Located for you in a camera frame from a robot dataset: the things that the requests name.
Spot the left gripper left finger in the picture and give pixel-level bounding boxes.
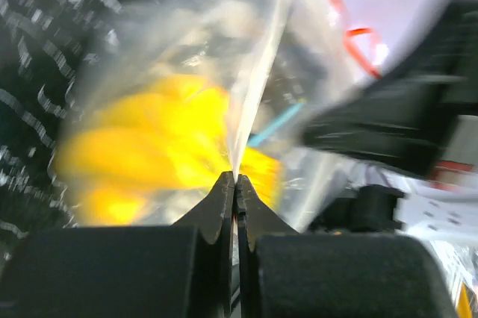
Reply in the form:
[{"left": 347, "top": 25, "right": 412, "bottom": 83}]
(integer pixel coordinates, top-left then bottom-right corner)
[{"left": 1, "top": 172, "right": 235, "bottom": 317}]

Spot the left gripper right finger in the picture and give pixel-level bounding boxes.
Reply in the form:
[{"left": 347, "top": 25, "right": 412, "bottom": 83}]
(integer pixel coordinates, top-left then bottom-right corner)
[{"left": 235, "top": 176, "right": 467, "bottom": 317}]

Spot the yellow banana bunch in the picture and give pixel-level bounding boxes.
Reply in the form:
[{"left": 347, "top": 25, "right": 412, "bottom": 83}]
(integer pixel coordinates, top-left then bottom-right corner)
[{"left": 54, "top": 73, "right": 285, "bottom": 225}]

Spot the orange zipper clear bag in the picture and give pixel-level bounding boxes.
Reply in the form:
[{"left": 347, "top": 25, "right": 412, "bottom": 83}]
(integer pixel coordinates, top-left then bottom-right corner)
[{"left": 329, "top": 0, "right": 388, "bottom": 78}]

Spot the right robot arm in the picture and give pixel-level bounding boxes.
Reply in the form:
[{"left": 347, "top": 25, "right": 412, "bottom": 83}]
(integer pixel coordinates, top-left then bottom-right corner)
[{"left": 299, "top": 0, "right": 477, "bottom": 240}]

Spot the white dotted zip bag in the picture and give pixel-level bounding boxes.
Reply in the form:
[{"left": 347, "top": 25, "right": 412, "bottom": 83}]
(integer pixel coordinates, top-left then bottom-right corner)
[{"left": 54, "top": 0, "right": 388, "bottom": 230}]

